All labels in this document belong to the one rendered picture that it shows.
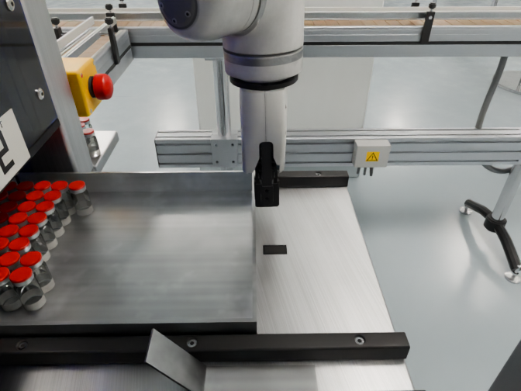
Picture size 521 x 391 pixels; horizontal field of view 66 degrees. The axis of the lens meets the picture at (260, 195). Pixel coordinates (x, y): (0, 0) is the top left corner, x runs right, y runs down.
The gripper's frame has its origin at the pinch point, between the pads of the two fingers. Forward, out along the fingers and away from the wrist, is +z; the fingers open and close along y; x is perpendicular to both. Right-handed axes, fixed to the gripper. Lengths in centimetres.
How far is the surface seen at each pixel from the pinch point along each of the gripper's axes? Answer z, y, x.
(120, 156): 86, -170, -86
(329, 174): 2.3, -7.5, 9.6
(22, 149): -9.0, 3.4, -27.1
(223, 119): 28, -87, -13
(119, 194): 3.3, -5.3, -21.5
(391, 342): 3.0, 21.0, 10.9
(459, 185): 92, -136, 106
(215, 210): 3.8, -1.2, -7.1
